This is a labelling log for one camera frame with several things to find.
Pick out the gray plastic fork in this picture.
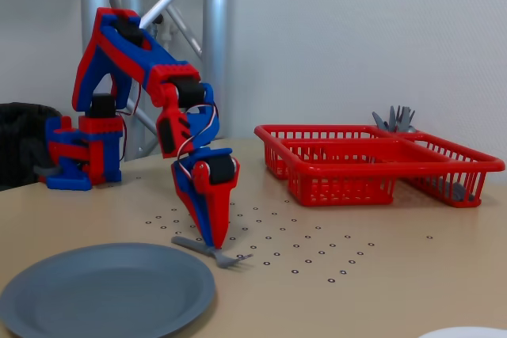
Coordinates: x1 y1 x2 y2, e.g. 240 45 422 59
397 106 416 133

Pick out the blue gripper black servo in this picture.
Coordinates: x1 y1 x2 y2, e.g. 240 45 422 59
170 147 242 250

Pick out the red plastic dish basket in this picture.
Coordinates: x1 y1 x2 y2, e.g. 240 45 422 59
253 123 507 209

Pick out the gray plastic knife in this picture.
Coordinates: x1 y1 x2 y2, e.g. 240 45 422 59
371 111 389 131

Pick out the white round lid with knob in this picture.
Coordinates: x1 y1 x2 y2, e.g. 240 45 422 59
417 325 507 338

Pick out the silver metal truss frame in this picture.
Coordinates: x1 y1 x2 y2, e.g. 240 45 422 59
78 0 229 163

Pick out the white red wrist servo cable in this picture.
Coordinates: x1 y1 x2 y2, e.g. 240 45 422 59
176 100 220 165

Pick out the white red base servo cable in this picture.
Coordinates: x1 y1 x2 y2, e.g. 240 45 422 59
116 83 143 161

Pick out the gray metallic fork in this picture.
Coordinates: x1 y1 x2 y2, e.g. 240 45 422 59
170 235 254 270

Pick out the gray plastic plate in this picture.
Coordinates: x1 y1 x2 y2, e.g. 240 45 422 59
0 242 217 338

